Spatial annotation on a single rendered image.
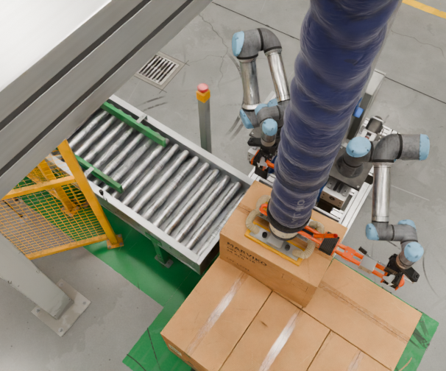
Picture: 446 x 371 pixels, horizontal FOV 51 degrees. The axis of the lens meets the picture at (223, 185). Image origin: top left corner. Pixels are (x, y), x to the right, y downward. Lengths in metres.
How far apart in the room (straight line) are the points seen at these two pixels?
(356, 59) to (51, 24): 1.06
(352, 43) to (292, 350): 1.94
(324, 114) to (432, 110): 3.12
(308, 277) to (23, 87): 2.24
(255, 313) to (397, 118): 2.36
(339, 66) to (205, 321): 1.87
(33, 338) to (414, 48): 4.20
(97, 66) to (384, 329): 2.69
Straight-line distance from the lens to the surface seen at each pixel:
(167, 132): 3.37
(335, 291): 2.97
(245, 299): 2.88
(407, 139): 2.22
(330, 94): 1.48
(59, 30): 0.43
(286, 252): 2.54
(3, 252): 2.59
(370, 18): 1.30
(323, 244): 2.46
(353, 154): 2.57
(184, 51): 4.72
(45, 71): 0.42
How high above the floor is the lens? 3.32
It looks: 61 degrees down
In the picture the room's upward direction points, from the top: straight up
